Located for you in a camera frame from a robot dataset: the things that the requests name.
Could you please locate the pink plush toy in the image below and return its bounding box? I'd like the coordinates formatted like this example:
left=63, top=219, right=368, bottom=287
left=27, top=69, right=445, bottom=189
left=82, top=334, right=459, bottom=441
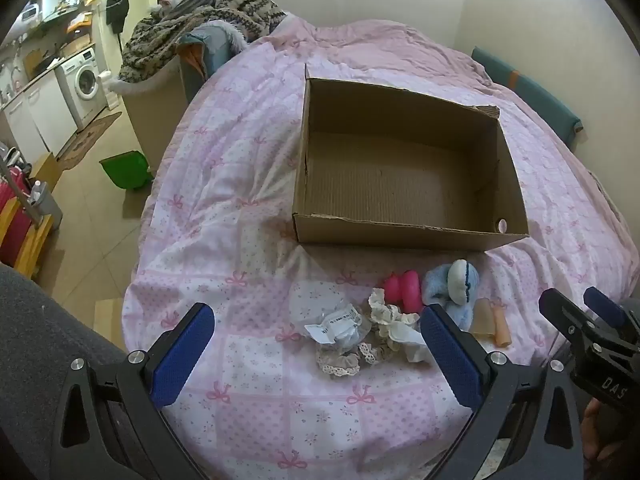
left=384, top=270, right=422, bottom=313

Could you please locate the white washing machine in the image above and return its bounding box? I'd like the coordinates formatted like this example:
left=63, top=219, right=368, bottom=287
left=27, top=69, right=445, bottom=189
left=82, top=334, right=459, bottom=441
left=55, top=48, right=109, bottom=132

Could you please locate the white kitchen cabinet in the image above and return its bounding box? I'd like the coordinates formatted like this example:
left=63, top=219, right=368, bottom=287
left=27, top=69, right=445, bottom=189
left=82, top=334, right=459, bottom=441
left=0, top=71, right=68, bottom=162

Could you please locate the green dustpan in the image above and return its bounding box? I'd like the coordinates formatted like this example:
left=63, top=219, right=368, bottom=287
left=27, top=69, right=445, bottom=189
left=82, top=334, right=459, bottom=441
left=99, top=151, right=154, bottom=191

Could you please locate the grey bin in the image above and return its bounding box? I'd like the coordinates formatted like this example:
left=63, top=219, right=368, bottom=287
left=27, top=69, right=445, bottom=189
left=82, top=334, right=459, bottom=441
left=27, top=180, right=64, bottom=229

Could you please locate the teal headboard cushion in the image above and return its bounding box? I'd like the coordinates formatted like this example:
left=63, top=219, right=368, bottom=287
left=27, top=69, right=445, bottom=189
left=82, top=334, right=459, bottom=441
left=471, top=46, right=583, bottom=148

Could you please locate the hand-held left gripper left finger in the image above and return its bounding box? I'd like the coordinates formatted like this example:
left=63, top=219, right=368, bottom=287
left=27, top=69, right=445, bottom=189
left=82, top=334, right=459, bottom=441
left=50, top=302, right=216, bottom=480

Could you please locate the brown cardboard box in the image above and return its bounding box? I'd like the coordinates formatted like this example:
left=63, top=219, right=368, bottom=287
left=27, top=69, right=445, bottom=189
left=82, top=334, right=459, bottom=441
left=292, top=62, right=530, bottom=252

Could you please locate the person's grey clothed leg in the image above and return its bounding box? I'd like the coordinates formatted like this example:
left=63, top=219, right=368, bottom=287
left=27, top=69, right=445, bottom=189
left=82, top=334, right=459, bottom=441
left=0, top=264, right=132, bottom=480

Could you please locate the teal jacket with fur trim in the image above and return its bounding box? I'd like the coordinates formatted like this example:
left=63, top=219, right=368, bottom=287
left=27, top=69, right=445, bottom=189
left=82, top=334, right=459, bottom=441
left=175, top=20, right=251, bottom=92

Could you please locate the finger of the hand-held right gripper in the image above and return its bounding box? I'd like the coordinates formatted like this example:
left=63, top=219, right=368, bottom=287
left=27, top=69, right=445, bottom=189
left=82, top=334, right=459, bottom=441
left=584, top=286, right=632, bottom=341
left=539, top=288, right=597, bottom=348

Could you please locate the black garment on hanger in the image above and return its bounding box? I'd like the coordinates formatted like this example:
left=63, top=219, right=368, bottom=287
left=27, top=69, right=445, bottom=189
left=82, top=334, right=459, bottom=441
left=106, top=0, right=130, bottom=34

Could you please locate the yellow wooden chair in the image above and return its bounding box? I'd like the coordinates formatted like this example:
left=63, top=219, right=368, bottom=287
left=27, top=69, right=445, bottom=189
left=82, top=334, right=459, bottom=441
left=0, top=199, right=55, bottom=281

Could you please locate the beige lace scrunchie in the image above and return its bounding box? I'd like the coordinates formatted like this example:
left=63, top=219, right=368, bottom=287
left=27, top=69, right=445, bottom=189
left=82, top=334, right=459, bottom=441
left=315, top=337, right=397, bottom=379

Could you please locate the light blue plush toy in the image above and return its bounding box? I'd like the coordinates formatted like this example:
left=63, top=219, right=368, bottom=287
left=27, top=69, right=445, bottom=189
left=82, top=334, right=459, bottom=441
left=421, top=258, right=482, bottom=333

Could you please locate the peach soft tube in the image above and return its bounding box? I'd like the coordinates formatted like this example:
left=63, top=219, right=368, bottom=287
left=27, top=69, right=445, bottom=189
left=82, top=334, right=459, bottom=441
left=491, top=305, right=514, bottom=347

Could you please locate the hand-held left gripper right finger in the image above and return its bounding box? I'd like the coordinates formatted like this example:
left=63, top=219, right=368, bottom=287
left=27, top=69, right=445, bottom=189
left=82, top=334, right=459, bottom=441
left=420, top=304, right=586, bottom=480

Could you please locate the red suitcase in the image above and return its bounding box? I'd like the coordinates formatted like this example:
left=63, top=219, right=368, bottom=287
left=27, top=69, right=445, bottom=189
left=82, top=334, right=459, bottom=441
left=0, top=167, right=32, bottom=262

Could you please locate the translucent beige soft pad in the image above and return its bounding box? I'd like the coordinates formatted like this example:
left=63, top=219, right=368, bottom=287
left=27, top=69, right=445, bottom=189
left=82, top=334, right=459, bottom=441
left=472, top=299, right=497, bottom=337

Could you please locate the brown patterned knit blanket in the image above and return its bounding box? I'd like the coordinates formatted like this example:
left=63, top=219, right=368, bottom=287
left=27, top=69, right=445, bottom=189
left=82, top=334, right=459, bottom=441
left=117, top=0, right=288, bottom=83

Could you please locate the light wooden board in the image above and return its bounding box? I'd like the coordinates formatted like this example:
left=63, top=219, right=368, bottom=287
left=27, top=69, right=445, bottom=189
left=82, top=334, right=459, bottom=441
left=93, top=298, right=125, bottom=349

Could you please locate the clear bag of scrunchies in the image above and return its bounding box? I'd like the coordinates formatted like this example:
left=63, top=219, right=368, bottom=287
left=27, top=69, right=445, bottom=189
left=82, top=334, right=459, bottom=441
left=304, top=307, right=373, bottom=348

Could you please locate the white ruffled scrunchie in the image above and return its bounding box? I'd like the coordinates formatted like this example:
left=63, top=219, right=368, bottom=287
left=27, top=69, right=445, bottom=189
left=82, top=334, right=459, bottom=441
left=368, top=287, right=422, bottom=346

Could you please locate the small cardboard box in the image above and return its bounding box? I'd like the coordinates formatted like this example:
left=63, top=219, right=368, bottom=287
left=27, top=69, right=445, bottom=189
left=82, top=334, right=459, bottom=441
left=30, top=152, right=64, bottom=193

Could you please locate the pink patterned bed blanket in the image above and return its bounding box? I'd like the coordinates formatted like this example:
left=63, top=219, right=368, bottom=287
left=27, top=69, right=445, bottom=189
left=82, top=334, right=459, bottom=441
left=122, top=15, right=640, bottom=480

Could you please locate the brown patterned floor rug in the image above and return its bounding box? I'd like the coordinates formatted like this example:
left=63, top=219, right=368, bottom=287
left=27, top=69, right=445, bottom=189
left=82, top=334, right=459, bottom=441
left=55, top=110, right=123, bottom=171

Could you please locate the person's right hand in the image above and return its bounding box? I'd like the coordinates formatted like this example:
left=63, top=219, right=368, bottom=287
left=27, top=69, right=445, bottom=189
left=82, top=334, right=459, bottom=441
left=582, top=397, right=620, bottom=462

